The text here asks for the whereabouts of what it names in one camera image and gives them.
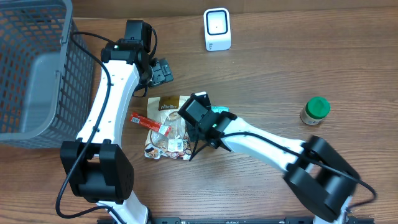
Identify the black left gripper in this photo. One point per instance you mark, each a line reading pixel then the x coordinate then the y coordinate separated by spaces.
pixel 162 73

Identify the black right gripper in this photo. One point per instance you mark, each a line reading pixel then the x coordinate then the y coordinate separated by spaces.
pixel 203 137

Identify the teal wet wipes pack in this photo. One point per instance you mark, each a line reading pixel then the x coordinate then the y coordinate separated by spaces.
pixel 219 109

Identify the beige Pantree snack pouch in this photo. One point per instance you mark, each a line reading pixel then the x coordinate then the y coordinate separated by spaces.
pixel 172 139

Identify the red snack stick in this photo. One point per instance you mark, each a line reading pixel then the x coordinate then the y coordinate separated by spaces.
pixel 150 124

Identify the green lid jar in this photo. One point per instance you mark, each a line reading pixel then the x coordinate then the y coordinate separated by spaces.
pixel 315 110

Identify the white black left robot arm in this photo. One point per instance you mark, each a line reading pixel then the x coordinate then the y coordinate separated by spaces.
pixel 96 167

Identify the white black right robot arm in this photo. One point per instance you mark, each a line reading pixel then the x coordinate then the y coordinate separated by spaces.
pixel 319 177

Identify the white barcode scanner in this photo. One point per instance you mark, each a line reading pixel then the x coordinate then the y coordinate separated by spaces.
pixel 217 29

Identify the grey plastic mesh basket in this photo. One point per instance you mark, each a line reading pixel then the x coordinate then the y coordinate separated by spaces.
pixel 46 74

